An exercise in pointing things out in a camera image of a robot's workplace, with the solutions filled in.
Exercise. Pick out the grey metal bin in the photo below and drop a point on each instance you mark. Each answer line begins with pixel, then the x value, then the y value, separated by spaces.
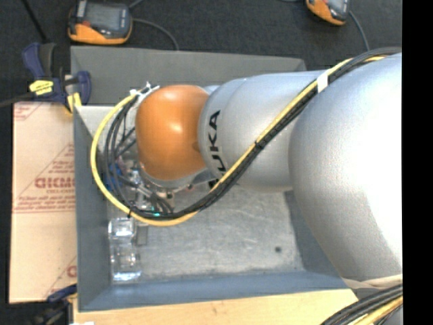
pixel 220 229

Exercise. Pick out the clear glass thing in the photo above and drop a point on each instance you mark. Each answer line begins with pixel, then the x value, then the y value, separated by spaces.
pixel 124 262

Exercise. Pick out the brown cardboard board red print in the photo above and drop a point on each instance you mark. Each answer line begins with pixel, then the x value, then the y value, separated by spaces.
pixel 40 215

